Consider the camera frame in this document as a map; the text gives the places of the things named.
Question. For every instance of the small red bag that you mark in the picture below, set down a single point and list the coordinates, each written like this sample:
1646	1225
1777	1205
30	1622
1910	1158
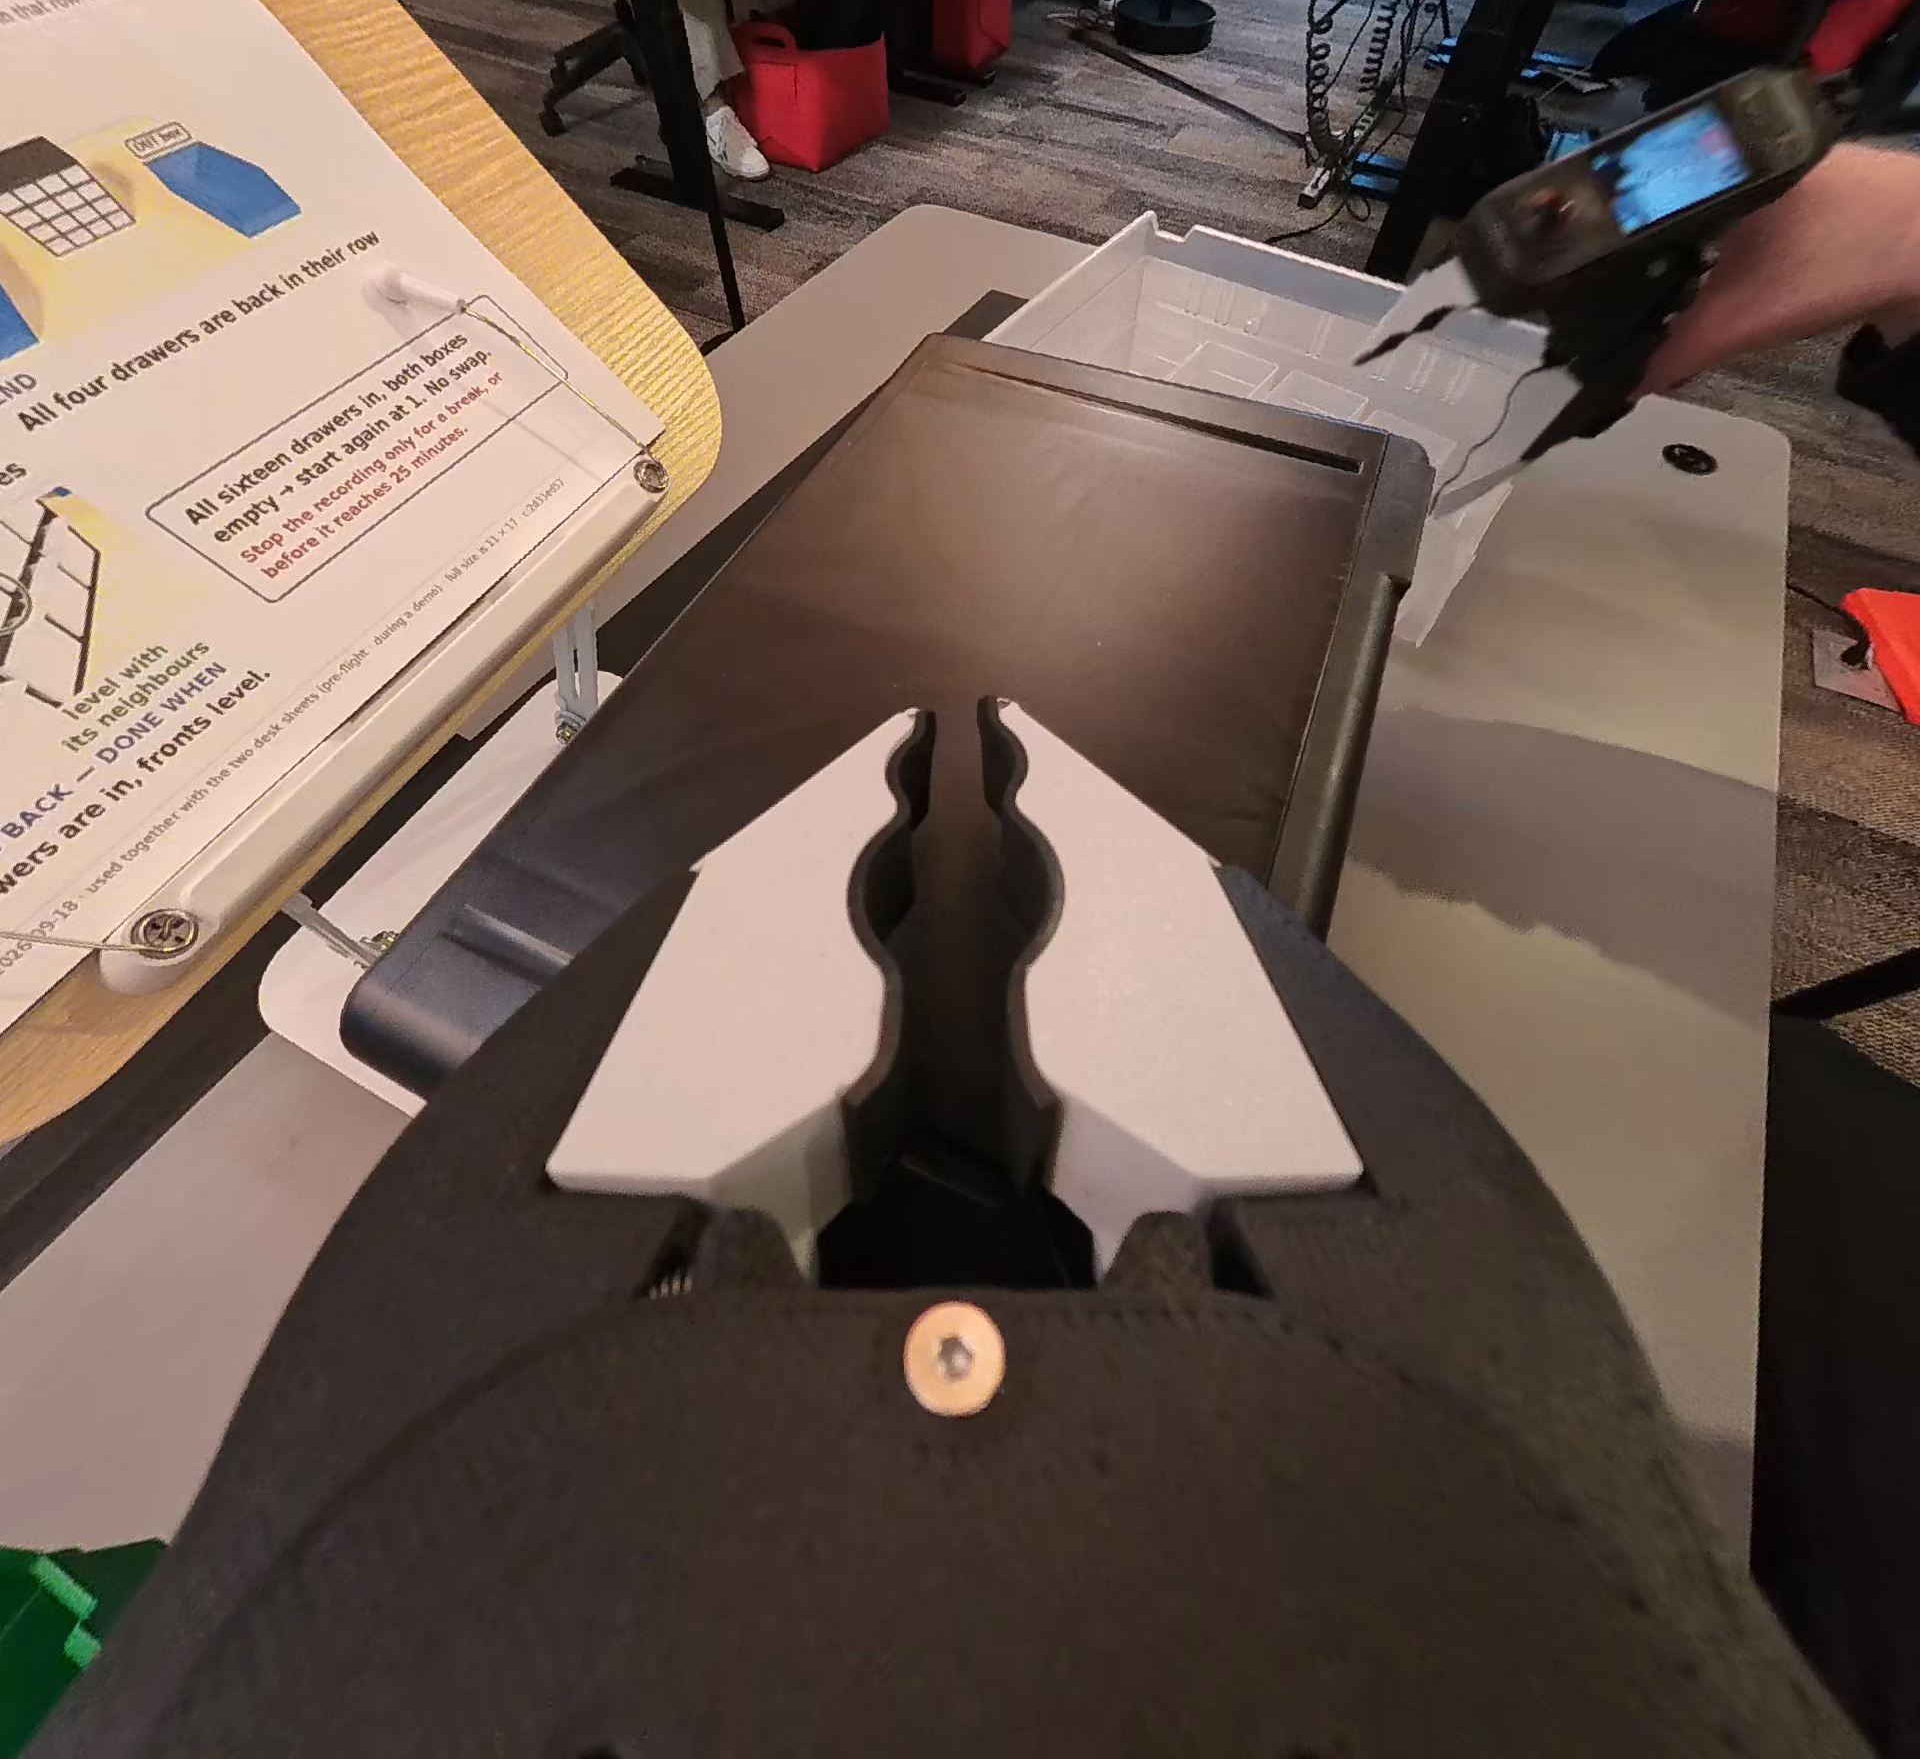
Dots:
973	5

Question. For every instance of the white holder peg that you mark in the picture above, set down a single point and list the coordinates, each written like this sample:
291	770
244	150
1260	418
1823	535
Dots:
397	286

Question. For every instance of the printed instruction sheet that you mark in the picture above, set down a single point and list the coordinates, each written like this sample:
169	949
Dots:
225	289

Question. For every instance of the white shoe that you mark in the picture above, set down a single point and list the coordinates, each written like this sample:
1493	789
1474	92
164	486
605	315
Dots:
734	144

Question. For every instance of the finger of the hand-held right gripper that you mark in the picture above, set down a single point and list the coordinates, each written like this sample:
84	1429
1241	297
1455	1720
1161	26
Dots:
1449	307
1530	417

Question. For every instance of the green plastic box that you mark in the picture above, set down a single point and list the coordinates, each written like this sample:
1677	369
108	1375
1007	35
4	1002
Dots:
62	1624

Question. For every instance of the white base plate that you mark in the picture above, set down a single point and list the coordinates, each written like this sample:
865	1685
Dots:
324	1024

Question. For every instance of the person's right hand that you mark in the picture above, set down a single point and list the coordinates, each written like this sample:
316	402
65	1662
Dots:
1785	268

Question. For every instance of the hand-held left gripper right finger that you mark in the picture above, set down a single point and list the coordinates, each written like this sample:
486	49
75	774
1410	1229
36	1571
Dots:
1201	1024

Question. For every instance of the person's right forearm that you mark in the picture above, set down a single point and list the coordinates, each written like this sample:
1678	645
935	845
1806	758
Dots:
1893	245

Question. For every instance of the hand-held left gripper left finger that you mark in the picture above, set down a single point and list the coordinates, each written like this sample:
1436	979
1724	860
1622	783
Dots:
721	1024

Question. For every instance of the white metal bracket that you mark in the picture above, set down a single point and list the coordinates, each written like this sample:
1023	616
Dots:
578	673

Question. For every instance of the desk with black legs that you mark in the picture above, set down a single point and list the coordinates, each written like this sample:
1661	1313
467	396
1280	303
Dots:
683	35

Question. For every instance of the large red bag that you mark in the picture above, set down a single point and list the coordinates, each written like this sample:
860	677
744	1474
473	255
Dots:
810	101

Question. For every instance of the black table grommet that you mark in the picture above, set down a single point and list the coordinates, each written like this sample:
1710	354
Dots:
1690	456

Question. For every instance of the black drawer cabinet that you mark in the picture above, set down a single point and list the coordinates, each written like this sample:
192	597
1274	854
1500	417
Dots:
1079	560

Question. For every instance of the wooden board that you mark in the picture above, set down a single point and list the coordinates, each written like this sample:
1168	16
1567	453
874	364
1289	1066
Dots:
494	141

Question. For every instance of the white sheet holder rail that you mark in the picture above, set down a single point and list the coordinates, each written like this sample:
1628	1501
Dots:
405	707

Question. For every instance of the silver screw with washer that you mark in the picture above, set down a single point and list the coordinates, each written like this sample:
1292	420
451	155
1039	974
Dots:
166	931
650	472

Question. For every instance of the white plastic box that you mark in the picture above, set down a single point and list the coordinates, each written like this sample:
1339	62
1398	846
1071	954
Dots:
1201	319

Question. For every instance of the orange red plastic part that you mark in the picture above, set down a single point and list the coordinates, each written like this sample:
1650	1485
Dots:
1893	650

